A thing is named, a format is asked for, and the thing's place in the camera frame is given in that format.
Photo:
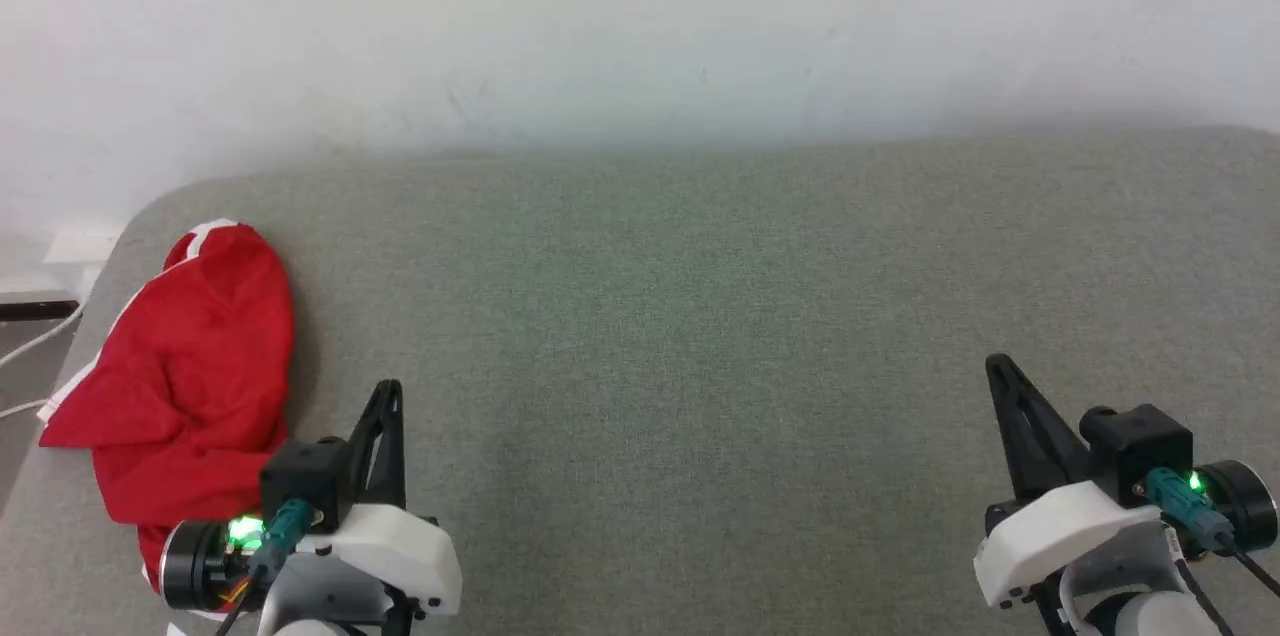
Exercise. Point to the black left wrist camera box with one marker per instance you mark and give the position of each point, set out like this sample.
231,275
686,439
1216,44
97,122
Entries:
305,481

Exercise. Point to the grey-green fabric sofa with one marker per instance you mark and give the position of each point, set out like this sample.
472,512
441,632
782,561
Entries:
700,316

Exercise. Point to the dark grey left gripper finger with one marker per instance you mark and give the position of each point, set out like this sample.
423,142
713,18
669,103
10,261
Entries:
384,446

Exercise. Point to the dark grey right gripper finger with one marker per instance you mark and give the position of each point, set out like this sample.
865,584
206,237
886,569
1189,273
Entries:
1030,436

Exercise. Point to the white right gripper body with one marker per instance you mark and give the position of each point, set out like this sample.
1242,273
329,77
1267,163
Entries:
1050,536

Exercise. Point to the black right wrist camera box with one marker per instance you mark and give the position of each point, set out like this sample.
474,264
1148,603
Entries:
1140,446

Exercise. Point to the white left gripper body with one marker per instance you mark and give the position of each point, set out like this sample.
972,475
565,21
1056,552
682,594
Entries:
400,546

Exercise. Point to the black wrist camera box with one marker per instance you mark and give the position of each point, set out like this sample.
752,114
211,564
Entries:
1140,446
305,481

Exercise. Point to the red shorts with white trim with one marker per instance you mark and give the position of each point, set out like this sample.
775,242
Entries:
190,376

